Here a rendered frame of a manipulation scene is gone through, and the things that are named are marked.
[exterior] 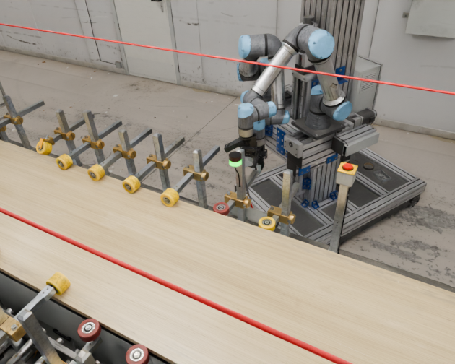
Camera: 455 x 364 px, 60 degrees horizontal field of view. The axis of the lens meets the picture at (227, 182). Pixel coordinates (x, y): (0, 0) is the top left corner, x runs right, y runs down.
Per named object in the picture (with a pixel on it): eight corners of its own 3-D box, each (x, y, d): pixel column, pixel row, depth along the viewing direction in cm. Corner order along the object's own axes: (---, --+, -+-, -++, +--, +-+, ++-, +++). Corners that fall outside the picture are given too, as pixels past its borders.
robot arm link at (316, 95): (321, 101, 230) (323, 79, 221) (336, 110, 220) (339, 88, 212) (305, 106, 226) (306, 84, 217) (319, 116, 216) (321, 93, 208)
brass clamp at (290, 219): (271, 211, 205) (271, 204, 202) (295, 219, 200) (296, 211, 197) (266, 219, 201) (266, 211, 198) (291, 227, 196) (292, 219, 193)
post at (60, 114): (80, 170, 272) (58, 107, 242) (84, 171, 270) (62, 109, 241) (76, 172, 269) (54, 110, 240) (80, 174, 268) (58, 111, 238)
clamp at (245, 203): (229, 197, 214) (228, 190, 211) (250, 204, 209) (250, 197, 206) (224, 204, 210) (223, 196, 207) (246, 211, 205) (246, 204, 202)
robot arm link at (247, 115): (258, 106, 181) (242, 111, 178) (258, 127, 187) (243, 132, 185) (250, 100, 186) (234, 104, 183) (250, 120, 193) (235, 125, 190)
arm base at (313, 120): (319, 114, 238) (321, 100, 231) (336, 124, 227) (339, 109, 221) (300, 121, 232) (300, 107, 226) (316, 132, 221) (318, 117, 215)
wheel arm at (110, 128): (118, 123, 263) (117, 118, 261) (123, 125, 262) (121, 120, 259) (62, 162, 229) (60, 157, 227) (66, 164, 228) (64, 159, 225)
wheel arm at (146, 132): (148, 131, 253) (147, 126, 251) (152, 132, 252) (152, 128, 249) (93, 173, 219) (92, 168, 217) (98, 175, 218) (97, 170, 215)
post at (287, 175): (282, 239, 211) (286, 167, 182) (288, 241, 210) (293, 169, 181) (279, 243, 209) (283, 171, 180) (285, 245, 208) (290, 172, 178)
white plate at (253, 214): (228, 212, 222) (227, 199, 216) (270, 227, 212) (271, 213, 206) (227, 213, 222) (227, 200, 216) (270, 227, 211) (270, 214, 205)
